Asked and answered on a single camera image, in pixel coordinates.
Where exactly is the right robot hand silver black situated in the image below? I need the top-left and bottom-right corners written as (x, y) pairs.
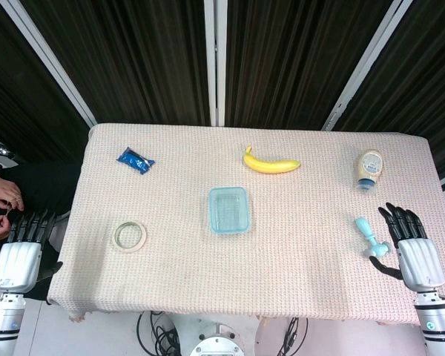
top-left (369, 202), bottom-right (445, 292)

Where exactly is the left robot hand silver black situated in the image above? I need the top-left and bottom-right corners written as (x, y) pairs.
top-left (0, 209), bottom-right (64, 294)

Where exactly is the person's black clothing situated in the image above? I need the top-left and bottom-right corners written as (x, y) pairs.
top-left (0, 159), bottom-right (81, 300)

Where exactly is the light blue toy hammer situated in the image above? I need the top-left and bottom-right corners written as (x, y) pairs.
top-left (354, 217), bottom-right (392, 259)

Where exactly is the black pleated curtain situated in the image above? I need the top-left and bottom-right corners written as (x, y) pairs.
top-left (20, 0), bottom-right (212, 126)
top-left (224, 0), bottom-right (394, 131)
top-left (0, 0), bottom-right (92, 164)
top-left (332, 0), bottom-right (445, 179)

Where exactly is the white silver robot base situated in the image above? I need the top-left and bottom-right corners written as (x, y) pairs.
top-left (172, 314), bottom-right (259, 356)

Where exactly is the white frame post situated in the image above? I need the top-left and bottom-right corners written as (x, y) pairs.
top-left (321, 0), bottom-right (413, 132)
top-left (0, 0), bottom-right (98, 128)
top-left (203, 0), bottom-right (228, 128)

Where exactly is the mayonnaise squeeze bottle blue cap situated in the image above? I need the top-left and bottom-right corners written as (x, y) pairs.
top-left (352, 148), bottom-right (384, 195)

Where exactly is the yellow banana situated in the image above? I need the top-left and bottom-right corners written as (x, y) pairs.
top-left (243, 145), bottom-right (302, 174)

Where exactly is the black cable bundle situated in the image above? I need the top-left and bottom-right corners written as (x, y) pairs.
top-left (283, 317), bottom-right (309, 352)
top-left (136, 310), bottom-right (182, 356)

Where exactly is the beige masking tape roll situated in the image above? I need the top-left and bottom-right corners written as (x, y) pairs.
top-left (112, 221), bottom-right (148, 254)

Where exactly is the pink checked tablecloth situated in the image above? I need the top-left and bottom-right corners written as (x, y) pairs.
top-left (46, 123), bottom-right (444, 327)

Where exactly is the blue snack packet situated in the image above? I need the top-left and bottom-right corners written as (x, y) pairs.
top-left (116, 146), bottom-right (156, 176)

